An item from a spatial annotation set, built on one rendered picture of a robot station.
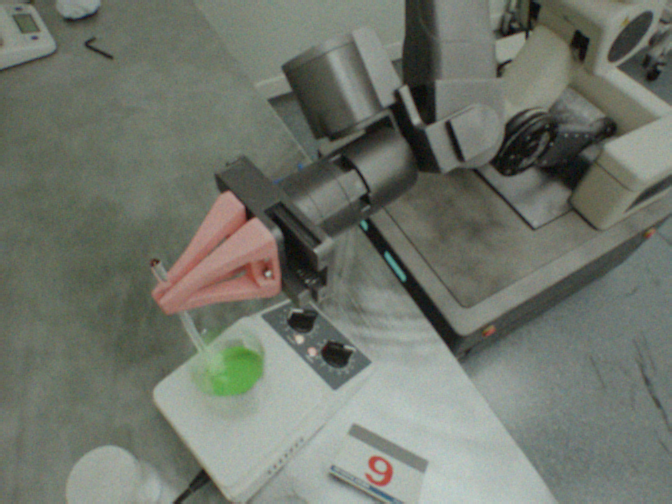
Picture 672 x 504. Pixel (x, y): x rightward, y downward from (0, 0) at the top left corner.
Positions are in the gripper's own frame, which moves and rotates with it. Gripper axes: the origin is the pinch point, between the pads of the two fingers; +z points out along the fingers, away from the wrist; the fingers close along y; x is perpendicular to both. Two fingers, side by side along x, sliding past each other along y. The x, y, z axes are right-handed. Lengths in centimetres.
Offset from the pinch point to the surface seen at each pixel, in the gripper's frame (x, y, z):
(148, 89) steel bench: 26, -57, -19
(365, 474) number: 23.3, 14.3, -6.2
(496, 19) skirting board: 93, -102, -216
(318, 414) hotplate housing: 19.8, 7.6, -5.8
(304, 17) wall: 68, -124, -106
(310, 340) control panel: 21.0, 0.6, -10.3
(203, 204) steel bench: 26.0, -27.8, -12.8
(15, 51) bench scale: 23, -79, -4
